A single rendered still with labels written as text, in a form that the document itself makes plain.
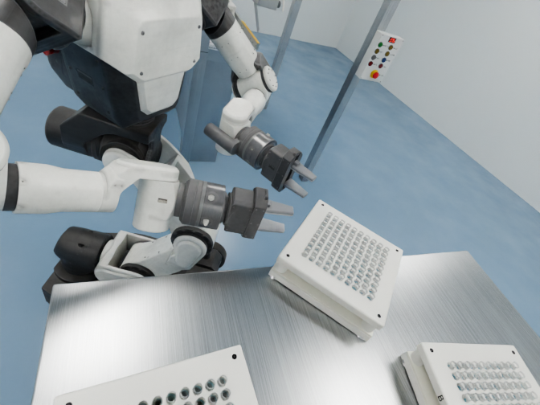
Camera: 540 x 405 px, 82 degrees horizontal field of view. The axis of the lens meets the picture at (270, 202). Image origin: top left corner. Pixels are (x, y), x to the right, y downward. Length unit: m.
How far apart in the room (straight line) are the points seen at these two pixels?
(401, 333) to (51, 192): 0.71
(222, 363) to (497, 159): 4.45
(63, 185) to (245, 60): 0.65
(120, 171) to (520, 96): 4.49
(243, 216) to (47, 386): 0.38
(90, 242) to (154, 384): 0.93
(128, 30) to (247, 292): 0.54
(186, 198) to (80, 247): 0.87
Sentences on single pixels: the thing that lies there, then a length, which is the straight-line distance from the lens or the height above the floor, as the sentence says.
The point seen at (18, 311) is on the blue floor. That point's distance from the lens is 1.68.
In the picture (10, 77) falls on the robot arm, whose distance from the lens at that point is 0.58.
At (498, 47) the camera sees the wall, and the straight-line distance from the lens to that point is 4.91.
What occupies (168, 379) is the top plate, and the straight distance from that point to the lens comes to 0.51.
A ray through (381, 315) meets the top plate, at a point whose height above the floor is 0.95.
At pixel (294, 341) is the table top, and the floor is 0.88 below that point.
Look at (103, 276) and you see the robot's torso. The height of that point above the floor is 0.28.
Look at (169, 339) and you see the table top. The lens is 0.60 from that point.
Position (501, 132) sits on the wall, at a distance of 4.73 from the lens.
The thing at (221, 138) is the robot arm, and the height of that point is 1.02.
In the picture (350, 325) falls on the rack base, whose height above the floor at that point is 0.90.
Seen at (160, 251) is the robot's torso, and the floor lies 0.45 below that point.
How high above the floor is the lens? 1.44
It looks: 41 degrees down
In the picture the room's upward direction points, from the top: 24 degrees clockwise
